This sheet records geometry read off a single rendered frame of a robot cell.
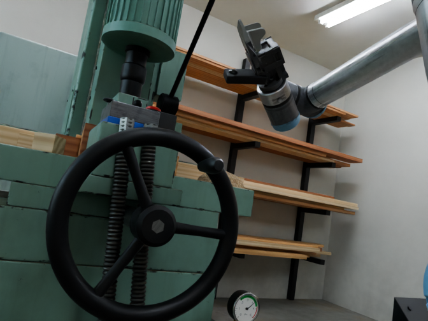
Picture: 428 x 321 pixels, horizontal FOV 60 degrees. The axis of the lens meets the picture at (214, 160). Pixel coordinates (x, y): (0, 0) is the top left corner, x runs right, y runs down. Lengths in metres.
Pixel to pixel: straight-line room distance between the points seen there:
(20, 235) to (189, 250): 0.31
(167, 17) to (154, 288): 0.59
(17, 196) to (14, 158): 0.06
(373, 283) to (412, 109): 1.82
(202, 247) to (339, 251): 3.84
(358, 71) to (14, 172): 0.88
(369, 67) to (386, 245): 3.26
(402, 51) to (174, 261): 0.74
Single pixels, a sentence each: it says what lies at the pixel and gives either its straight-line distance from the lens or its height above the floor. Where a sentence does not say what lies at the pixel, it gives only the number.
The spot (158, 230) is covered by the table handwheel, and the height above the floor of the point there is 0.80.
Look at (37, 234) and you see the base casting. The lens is 0.72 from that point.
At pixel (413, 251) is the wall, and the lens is 4.08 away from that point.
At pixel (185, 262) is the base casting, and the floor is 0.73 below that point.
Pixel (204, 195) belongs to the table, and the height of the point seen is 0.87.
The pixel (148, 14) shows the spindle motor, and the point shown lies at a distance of 0.90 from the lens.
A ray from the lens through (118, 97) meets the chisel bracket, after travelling 0.87.
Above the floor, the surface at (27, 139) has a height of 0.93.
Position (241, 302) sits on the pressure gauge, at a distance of 0.79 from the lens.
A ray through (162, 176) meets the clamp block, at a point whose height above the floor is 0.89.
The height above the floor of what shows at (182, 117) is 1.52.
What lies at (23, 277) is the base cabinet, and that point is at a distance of 0.73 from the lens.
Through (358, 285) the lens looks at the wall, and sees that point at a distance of 4.43.
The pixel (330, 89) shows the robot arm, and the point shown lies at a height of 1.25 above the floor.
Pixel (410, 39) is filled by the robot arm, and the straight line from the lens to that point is 1.04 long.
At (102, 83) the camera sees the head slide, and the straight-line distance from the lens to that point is 1.01.
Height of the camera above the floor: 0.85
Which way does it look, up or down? 7 degrees up
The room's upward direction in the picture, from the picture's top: 9 degrees clockwise
